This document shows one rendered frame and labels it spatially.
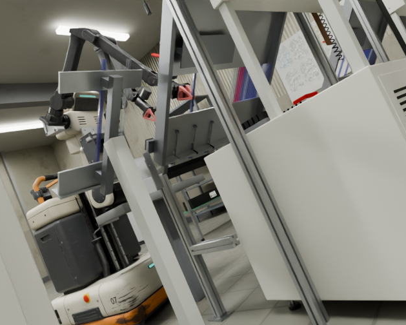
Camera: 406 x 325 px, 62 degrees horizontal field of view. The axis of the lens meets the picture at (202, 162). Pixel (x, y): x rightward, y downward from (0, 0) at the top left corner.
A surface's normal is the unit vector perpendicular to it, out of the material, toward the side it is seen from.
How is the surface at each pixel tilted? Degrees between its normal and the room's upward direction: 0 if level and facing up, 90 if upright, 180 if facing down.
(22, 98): 90
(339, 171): 90
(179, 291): 90
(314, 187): 90
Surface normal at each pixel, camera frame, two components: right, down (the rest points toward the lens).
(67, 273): -0.47, 0.14
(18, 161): 0.69, -0.36
